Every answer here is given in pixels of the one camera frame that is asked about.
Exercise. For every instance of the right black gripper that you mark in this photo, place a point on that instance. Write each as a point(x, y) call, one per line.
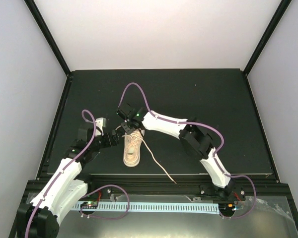
point(128, 129)

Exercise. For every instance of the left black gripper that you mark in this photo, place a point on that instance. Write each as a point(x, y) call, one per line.
point(115, 141)

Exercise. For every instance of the white shoelace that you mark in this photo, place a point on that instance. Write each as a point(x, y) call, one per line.
point(154, 158)

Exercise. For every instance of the white beige sneaker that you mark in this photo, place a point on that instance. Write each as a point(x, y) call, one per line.
point(132, 146)

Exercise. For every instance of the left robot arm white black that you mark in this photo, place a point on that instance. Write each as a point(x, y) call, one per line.
point(43, 215)

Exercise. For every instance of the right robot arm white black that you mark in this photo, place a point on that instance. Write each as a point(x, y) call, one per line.
point(195, 141)

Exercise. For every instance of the left small circuit board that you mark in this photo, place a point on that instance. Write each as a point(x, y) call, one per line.
point(89, 205)

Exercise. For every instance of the small circuit board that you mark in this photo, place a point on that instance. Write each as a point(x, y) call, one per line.
point(230, 207)
point(89, 205)

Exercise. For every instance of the right small circuit board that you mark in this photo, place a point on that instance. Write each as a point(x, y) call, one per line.
point(230, 207)

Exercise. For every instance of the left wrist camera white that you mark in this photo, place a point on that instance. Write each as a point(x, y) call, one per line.
point(100, 124)

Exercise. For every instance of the light blue slotted cable duct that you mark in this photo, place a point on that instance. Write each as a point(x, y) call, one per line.
point(158, 207)

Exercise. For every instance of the black front frame rail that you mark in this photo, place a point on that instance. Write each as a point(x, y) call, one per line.
point(196, 185)

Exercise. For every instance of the black aluminium frame left post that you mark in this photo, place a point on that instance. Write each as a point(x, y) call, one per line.
point(33, 8)

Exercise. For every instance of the black aluminium frame post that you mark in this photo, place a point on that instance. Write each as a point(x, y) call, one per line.
point(273, 23)
point(33, 8)

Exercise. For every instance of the black aluminium frame right post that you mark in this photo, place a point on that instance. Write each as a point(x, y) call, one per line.
point(273, 23)

